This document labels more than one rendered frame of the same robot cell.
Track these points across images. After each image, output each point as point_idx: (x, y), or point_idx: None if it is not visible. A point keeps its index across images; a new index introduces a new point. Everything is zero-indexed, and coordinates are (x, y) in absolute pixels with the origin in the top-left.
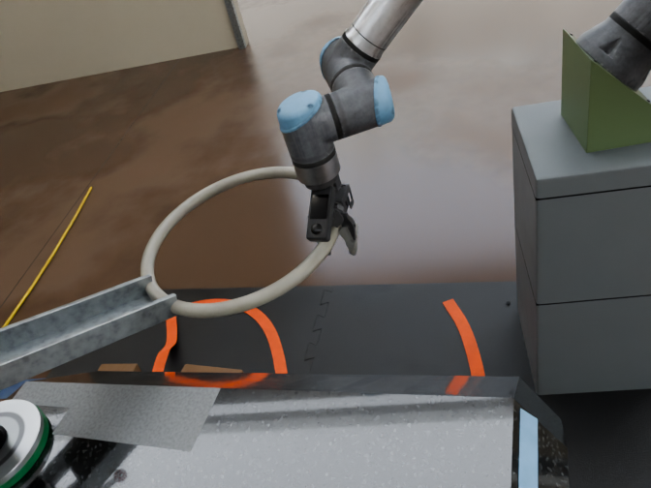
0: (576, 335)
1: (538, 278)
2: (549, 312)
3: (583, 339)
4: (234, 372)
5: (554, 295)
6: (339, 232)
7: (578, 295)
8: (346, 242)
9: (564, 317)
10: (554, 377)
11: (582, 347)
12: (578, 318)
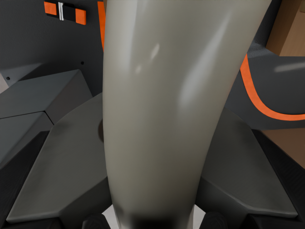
0: (36, 97)
1: (28, 128)
2: (39, 107)
3: (34, 95)
4: (285, 52)
5: (27, 117)
6: (103, 169)
7: (13, 119)
8: (96, 121)
9: (33, 105)
10: (64, 77)
11: (38, 92)
12: (26, 106)
